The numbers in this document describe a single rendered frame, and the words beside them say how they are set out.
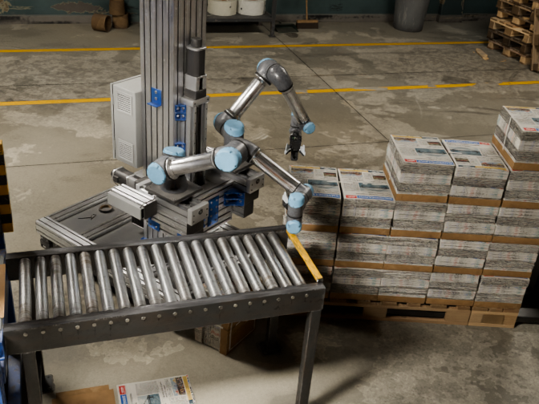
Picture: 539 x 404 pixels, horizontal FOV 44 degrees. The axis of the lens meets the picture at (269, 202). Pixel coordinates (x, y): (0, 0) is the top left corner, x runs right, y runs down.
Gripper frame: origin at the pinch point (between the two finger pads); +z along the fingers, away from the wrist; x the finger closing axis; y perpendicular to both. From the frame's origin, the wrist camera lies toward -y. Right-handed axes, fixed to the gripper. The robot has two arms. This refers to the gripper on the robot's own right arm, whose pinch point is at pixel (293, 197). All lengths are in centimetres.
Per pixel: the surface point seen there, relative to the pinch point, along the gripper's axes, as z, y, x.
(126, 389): -64, -85, 77
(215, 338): -28, -77, 36
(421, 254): 11, -36, -76
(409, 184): 11, 8, -62
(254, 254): -48, -6, 18
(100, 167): 179, -85, 154
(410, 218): 11, -13, -66
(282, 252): -45.3, -5.6, 4.5
